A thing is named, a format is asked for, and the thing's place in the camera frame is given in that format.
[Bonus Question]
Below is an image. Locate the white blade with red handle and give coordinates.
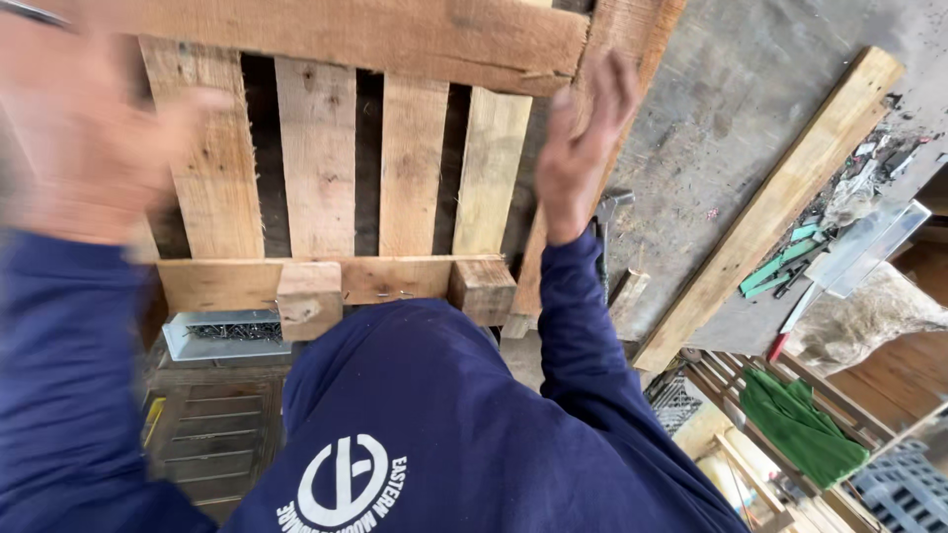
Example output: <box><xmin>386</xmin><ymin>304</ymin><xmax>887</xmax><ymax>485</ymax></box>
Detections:
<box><xmin>766</xmin><ymin>284</ymin><xmax>825</xmax><ymax>363</ymax></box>

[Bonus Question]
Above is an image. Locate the person's left hand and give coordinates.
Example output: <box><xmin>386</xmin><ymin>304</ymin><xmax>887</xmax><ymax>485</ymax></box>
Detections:
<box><xmin>0</xmin><ymin>15</ymin><xmax>234</xmax><ymax>247</ymax></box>

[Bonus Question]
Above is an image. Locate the grey plastic crate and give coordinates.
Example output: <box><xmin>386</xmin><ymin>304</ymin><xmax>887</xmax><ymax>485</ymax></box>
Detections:
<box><xmin>846</xmin><ymin>440</ymin><xmax>948</xmax><ymax>533</ymax></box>

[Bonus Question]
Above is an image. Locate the steel claw hammer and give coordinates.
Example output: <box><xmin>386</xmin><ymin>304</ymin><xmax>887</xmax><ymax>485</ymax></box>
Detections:
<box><xmin>591</xmin><ymin>189</ymin><xmax>636</xmax><ymax>306</ymax></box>

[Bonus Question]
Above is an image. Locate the clear plastic sheet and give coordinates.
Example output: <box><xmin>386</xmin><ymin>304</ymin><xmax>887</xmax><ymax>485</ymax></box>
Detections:
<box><xmin>803</xmin><ymin>198</ymin><xmax>933</xmax><ymax>300</ymax></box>

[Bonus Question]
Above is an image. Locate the wooden slat rack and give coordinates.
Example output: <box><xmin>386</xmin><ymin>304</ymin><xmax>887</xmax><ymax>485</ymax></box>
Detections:
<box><xmin>683</xmin><ymin>349</ymin><xmax>948</xmax><ymax>533</ymax></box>

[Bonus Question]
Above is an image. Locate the person's navy sweatshirt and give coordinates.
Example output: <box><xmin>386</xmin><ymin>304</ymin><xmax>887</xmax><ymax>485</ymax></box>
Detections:
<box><xmin>222</xmin><ymin>298</ymin><xmax>749</xmax><ymax>533</ymax></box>

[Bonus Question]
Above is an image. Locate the small wooden block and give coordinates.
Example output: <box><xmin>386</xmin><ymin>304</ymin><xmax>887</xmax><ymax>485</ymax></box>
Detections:
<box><xmin>607</xmin><ymin>268</ymin><xmax>652</xmax><ymax>328</ymax></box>

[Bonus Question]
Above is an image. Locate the pile of steel nails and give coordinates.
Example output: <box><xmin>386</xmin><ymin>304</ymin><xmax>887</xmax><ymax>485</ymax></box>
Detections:
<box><xmin>185</xmin><ymin>321</ymin><xmax>284</xmax><ymax>343</ymax></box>

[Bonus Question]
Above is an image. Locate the heap of scrap debris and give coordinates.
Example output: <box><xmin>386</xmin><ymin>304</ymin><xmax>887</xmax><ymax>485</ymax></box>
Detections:
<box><xmin>813</xmin><ymin>92</ymin><xmax>948</xmax><ymax>230</ymax></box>

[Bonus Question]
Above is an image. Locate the wooden pallet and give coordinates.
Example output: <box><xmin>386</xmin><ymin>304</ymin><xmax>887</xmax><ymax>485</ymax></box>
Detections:
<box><xmin>104</xmin><ymin>0</ymin><xmax>688</xmax><ymax>343</ymax></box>

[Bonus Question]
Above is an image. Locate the long wooden plank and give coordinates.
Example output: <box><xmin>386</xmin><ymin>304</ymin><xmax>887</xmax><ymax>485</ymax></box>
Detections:
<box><xmin>632</xmin><ymin>46</ymin><xmax>907</xmax><ymax>374</ymax></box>

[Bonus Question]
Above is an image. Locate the person's right hand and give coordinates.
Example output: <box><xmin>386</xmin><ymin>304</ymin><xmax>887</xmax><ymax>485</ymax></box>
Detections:
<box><xmin>535</xmin><ymin>49</ymin><xmax>642</xmax><ymax>247</ymax></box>

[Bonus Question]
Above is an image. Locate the brown burlap sack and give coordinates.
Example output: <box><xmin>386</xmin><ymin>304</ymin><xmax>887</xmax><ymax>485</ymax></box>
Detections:
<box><xmin>784</xmin><ymin>261</ymin><xmax>948</xmax><ymax>379</ymax></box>

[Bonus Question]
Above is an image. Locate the green cloth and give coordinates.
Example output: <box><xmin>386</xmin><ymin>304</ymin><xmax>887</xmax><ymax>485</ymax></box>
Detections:
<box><xmin>738</xmin><ymin>367</ymin><xmax>872</xmax><ymax>490</ymax></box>

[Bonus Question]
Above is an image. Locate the black plastic crate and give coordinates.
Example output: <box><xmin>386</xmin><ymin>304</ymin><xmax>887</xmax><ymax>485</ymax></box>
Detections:
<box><xmin>643</xmin><ymin>369</ymin><xmax>705</xmax><ymax>438</ymax></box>

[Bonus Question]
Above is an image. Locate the yellow tool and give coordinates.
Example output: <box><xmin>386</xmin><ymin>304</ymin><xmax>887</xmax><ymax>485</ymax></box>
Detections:
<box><xmin>143</xmin><ymin>397</ymin><xmax>167</xmax><ymax>448</ymax></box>

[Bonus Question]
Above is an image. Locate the long green strip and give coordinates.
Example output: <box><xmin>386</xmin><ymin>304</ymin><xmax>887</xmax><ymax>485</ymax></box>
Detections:
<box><xmin>739</xmin><ymin>235</ymin><xmax>822</xmax><ymax>294</ymax></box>

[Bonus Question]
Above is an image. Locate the white nail box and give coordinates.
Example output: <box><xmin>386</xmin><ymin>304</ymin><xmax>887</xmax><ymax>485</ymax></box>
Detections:
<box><xmin>161</xmin><ymin>309</ymin><xmax>292</xmax><ymax>363</ymax></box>

